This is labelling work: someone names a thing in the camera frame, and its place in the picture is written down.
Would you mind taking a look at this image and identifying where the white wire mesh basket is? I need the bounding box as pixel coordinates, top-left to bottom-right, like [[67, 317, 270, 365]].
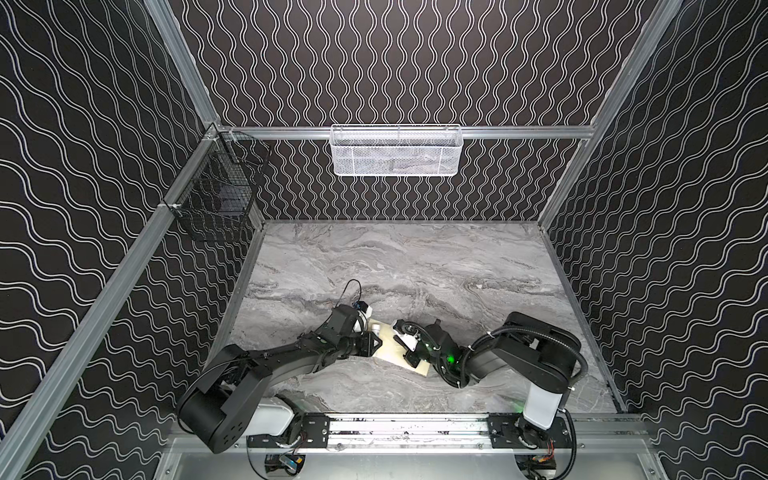
[[329, 124, 464, 177]]

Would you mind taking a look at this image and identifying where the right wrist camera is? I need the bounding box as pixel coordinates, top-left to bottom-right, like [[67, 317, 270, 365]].
[[394, 331, 420, 352]]

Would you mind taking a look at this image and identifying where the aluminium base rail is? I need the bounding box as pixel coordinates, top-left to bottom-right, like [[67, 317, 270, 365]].
[[167, 411, 652, 454]]

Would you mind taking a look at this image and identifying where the cream envelope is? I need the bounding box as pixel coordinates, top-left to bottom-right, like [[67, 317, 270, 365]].
[[368, 320, 430, 377]]

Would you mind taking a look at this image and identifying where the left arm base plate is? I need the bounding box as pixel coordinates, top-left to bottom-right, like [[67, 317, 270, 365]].
[[246, 413, 331, 450]]

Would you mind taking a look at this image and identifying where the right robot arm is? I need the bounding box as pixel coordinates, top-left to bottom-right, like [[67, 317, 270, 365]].
[[394, 312, 589, 432]]

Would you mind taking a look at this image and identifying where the black wire basket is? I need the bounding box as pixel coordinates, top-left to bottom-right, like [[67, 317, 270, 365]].
[[171, 132, 269, 245]]

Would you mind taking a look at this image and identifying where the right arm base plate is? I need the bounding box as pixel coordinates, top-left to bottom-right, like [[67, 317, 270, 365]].
[[487, 413, 573, 451]]

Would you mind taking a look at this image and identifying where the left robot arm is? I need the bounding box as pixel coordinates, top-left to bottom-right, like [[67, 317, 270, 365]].
[[176, 301, 382, 454]]

